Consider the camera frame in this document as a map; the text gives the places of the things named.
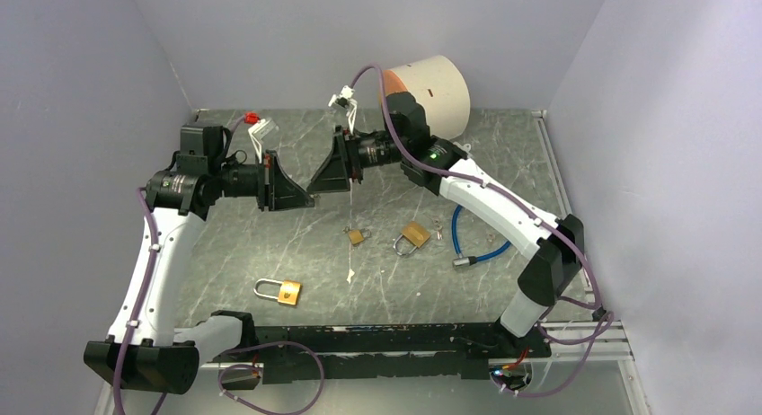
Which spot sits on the medium brass padlock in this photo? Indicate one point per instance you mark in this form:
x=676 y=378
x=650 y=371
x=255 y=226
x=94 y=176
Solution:
x=413 y=233

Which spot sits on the blue cable lock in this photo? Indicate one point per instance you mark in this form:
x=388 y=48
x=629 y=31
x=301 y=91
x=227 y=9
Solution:
x=470 y=246

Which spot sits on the long shackle brass padlock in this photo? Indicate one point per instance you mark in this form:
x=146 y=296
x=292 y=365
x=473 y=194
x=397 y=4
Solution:
x=288 y=291

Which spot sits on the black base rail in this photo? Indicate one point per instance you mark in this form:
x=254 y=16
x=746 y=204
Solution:
x=467 y=350

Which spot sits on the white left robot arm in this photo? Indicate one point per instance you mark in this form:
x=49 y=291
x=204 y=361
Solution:
x=143 y=350

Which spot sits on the plastic card packet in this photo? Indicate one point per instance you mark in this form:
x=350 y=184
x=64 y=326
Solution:
x=465 y=147

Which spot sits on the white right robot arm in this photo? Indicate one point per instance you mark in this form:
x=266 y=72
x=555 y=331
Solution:
x=419 y=135

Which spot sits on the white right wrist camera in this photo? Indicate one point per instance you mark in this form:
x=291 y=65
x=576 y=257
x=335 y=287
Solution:
x=344 y=100

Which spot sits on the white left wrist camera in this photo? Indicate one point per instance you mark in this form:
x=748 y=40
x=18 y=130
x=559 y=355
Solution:
x=258 y=129

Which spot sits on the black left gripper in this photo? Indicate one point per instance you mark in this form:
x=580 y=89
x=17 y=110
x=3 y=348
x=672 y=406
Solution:
x=274 y=189

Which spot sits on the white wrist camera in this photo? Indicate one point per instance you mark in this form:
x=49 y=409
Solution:
x=344 y=100
x=258 y=129

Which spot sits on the small brass padlock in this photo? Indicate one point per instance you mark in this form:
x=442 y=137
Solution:
x=357 y=236

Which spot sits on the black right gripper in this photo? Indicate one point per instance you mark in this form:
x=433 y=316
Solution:
x=344 y=164

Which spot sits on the small keys beside padlock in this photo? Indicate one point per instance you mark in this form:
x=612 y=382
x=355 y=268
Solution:
x=438 y=227

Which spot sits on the round cream drawer cabinet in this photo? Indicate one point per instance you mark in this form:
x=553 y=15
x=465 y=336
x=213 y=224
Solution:
x=432 y=88

